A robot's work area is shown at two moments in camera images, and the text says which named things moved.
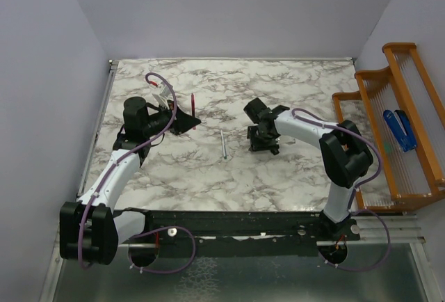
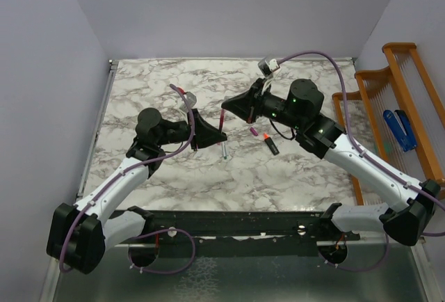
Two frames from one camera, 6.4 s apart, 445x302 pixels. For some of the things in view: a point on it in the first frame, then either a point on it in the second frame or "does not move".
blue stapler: [402, 129] does not move
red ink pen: [193, 108] -> [221, 120]
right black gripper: [256, 145] -> [243, 105]
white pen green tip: [223, 145] does not move
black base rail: [232, 233] does not move
